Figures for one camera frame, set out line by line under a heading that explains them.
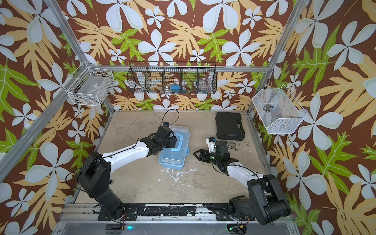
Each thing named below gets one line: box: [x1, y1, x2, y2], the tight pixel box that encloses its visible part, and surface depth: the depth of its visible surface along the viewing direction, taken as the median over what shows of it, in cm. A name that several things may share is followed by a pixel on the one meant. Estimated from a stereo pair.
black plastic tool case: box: [215, 111, 246, 141], surface depth 107 cm
